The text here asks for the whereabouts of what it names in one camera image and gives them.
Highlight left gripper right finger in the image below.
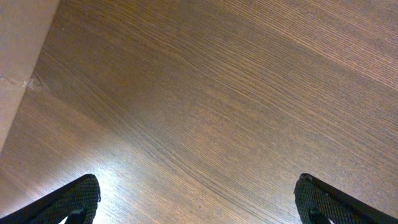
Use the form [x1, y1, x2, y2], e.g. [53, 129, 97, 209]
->
[294, 173, 397, 224]

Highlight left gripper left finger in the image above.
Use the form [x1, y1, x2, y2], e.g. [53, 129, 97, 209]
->
[1, 174, 101, 224]

